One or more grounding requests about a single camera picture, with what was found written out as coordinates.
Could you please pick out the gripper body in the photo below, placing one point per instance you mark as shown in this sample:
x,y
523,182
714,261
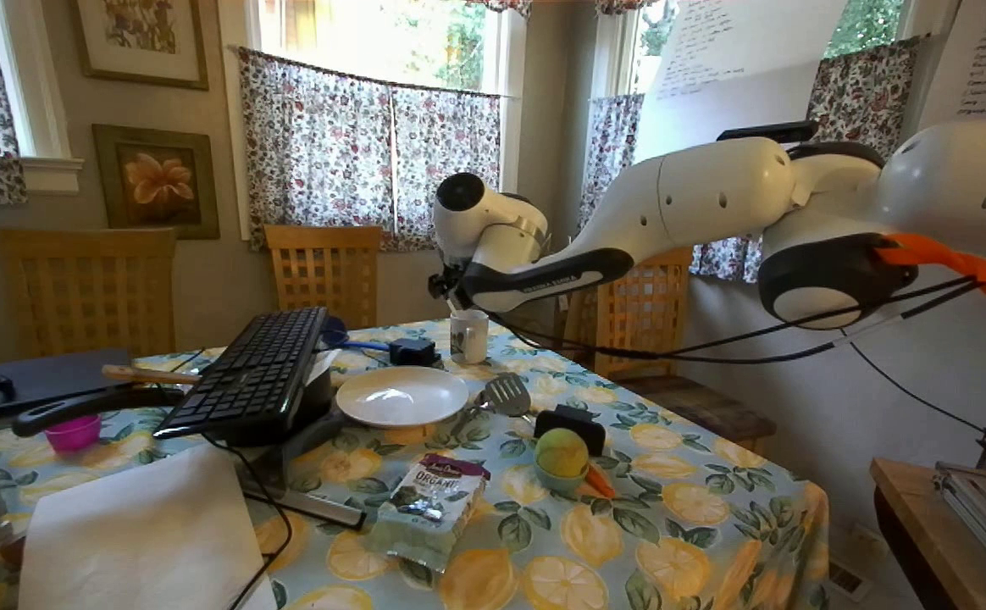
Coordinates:
x,y
442,284

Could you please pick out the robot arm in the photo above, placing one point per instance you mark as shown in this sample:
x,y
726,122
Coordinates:
x,y
713,191

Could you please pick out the pink plastic cup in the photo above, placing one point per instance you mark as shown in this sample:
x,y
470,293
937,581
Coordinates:
x,y
74,434

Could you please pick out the white mug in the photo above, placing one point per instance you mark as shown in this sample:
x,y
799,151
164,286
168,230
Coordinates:
x,y
469,339

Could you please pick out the black power adapter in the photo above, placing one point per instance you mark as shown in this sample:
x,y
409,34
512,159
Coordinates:
x,y
413,352

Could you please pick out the blue spoon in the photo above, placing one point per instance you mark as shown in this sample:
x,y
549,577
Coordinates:
x,y
336,332

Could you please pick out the wooden lattice chair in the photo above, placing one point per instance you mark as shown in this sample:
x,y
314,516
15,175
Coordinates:
x,y
91,292
641,318
324,275

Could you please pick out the white plate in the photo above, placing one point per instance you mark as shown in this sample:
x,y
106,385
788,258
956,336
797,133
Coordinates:
x,y
400,396

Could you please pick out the grey slotted spatula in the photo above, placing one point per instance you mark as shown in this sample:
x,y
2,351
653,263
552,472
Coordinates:
x,y
506,394

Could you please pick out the small black box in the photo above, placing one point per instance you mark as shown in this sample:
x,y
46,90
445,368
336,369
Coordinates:
x,y
573,421

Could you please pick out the green ball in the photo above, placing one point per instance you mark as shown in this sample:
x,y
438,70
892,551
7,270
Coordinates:
x,y
561,451

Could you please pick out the black keyboard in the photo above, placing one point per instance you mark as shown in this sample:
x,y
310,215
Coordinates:
x,y
256,373

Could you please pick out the clear food packet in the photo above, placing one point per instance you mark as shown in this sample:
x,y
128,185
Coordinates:
x,y
429,508

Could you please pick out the small teal bowl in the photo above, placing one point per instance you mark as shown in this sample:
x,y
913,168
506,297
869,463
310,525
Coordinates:
x,y
556,483

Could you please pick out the window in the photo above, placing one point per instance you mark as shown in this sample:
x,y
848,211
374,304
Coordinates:
x,y
391,38
861,21

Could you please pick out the grey metal stand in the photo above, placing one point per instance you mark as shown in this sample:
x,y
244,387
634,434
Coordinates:
x,y
315,504

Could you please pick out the orange toy carrot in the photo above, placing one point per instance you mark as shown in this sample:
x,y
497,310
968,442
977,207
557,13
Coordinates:
x,y
601,483

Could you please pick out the framed flower picture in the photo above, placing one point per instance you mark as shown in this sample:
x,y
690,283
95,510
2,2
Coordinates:
x,y
158,182

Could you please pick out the wooden spoon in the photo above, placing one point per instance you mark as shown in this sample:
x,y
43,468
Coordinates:
x,y
146,374

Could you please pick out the lemon print tablecloth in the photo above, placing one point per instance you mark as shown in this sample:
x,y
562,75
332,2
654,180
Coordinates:
x,y
688,517

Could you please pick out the black frying pan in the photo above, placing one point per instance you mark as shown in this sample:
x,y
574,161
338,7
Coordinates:
x,y
78,407

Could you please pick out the framed botanical picture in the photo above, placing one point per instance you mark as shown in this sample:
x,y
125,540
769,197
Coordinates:
x,y
141,38

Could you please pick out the white paper sheet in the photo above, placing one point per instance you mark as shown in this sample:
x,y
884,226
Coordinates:
x,y
141,538

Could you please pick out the floor vent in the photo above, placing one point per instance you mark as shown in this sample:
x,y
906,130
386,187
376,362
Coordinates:
x,y
847,579

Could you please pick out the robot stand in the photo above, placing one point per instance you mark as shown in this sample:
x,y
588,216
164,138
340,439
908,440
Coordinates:
x,y
925,525

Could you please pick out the aluminium rail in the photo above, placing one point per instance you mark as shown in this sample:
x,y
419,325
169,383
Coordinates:
x,y
980,508

